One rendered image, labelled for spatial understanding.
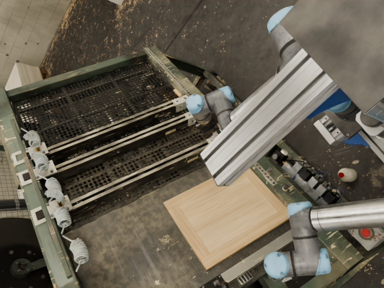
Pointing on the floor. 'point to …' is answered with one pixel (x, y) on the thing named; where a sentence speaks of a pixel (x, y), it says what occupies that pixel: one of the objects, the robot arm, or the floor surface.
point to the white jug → (347, 175)
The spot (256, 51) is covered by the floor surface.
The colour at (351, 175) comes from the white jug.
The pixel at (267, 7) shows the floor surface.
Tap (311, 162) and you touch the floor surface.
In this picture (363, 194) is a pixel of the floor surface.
